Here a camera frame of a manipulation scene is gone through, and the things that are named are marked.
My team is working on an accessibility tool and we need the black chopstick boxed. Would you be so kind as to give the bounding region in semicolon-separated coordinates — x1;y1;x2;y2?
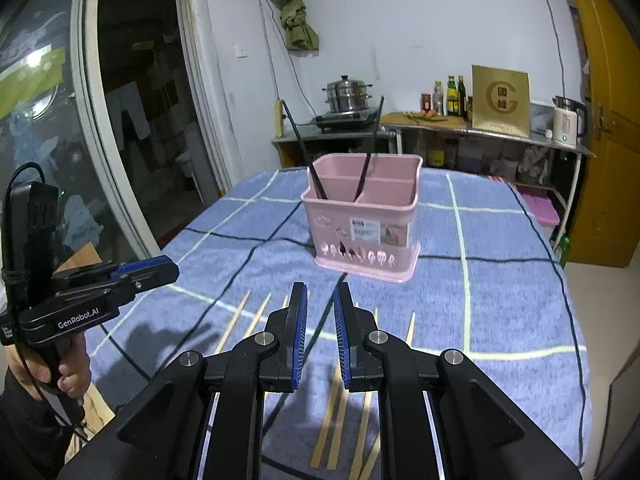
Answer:
282;101;328;201
352;95;386;202

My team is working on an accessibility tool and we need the person's left hand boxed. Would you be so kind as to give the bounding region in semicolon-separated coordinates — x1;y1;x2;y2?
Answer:
9;339;93;405

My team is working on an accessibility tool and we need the long steel table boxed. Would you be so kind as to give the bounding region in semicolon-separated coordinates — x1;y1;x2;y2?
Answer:
380;120;596;253

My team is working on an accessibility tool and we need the blue plaid blanket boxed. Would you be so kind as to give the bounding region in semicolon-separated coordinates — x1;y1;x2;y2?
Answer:
87;167;588;480

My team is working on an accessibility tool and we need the person's left forearm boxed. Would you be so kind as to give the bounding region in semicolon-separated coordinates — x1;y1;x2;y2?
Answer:
0;370;83;480

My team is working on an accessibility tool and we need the stainless steel steamer pot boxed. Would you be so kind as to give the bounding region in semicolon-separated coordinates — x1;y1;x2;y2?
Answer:
322;75;373;113

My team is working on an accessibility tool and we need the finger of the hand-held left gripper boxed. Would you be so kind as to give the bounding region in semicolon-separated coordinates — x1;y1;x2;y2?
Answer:
52;256;173;281
54;262;180;306

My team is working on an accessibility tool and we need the gold gift box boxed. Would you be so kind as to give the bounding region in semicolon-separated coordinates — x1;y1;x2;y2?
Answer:
471;65;531;138

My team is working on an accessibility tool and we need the pink plastic utensil holder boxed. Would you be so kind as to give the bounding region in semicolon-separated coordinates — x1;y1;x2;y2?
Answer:
300;154;423;282

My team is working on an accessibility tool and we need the white electric kettle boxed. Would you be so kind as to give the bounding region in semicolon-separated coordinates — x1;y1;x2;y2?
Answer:
551;95;588;148

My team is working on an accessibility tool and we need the wooden cutting board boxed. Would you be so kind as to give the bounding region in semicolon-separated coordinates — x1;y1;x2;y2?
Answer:
380;110;473;130

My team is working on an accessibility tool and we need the green hanging cloth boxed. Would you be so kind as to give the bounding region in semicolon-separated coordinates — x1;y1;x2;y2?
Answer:
260;0;321;53

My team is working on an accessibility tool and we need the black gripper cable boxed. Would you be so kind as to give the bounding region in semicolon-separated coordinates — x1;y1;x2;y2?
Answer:
1;161;91;443

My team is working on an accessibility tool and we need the set of wooden chopsticks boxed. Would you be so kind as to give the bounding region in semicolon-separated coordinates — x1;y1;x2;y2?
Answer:
214;290;417;480

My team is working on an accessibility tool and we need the pink storage box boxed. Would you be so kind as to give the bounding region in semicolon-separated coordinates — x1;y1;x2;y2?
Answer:
515;185;561;227

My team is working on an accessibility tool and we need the white sliding door frame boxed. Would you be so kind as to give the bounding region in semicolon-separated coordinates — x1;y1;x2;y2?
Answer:
70;0;236;261

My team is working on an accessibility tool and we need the black induction cooker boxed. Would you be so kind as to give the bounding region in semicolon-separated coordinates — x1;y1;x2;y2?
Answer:
312;109;383;133

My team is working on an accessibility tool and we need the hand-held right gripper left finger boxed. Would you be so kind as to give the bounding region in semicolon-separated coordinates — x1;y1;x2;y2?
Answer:
57;281;308;480

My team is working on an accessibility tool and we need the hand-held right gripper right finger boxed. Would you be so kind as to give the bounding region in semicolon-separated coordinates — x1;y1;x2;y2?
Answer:
334;281;583;480

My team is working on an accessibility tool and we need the yellow wooden door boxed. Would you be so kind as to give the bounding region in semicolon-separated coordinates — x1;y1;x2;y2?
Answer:
557;0;640;268

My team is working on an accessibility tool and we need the small steel table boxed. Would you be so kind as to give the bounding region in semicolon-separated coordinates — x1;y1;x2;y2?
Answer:
272;122;401;170

